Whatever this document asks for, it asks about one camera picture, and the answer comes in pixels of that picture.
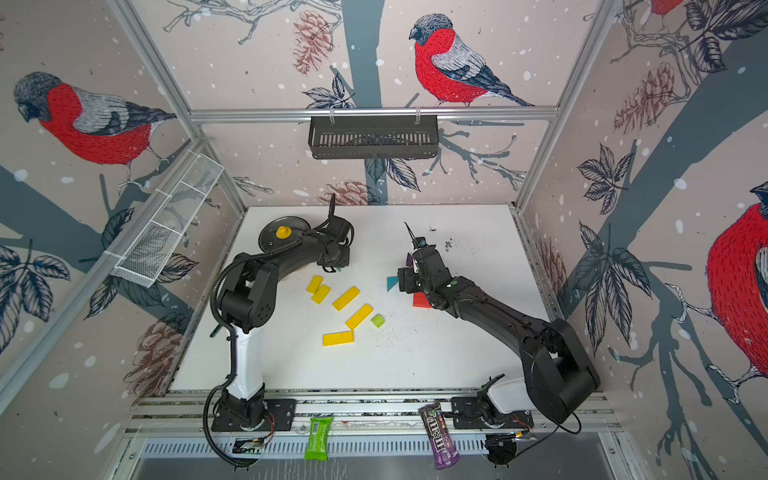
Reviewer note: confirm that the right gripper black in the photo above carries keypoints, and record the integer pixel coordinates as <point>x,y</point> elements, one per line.
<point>407,279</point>

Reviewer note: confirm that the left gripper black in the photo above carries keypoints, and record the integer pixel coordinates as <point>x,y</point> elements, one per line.
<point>345,261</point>

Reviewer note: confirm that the yellow block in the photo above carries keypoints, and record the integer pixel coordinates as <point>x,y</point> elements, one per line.
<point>346,298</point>
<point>338,338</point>
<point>314,284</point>
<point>321,294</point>
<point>359,316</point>

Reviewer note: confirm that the purple candy packet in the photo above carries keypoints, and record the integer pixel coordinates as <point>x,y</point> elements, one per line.
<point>443,448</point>

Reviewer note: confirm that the glass pot lid yellow knob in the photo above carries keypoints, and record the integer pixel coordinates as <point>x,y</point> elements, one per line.
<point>281,232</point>

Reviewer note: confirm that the green snack packet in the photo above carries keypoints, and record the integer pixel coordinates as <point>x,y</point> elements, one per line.
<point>317,445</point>

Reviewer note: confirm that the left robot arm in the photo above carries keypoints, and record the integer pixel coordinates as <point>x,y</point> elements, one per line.
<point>243,299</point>

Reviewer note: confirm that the light green small block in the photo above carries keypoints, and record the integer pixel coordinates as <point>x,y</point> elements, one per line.
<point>378,320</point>

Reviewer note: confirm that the yellow block centre lower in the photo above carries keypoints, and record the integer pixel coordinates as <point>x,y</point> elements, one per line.
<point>359,316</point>

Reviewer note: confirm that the white wire basket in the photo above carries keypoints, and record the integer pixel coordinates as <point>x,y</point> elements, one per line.
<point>150,252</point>

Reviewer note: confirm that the yellow block bottom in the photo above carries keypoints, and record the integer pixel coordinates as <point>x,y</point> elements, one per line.
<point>338,338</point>

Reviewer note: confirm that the yellow block centre upper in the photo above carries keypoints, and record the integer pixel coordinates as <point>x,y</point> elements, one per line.
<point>346,298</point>

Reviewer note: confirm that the yellow block far left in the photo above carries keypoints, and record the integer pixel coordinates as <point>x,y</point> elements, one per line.
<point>314,284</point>

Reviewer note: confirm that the red block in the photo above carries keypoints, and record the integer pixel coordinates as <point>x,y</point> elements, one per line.
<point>420,300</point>

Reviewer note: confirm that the teal triangle block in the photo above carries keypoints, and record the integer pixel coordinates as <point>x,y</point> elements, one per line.
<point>392,283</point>

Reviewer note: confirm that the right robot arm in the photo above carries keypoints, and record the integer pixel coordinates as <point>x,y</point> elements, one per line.
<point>558,373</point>

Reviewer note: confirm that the black wire basket shelf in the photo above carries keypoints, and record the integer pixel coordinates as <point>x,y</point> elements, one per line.
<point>374,137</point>

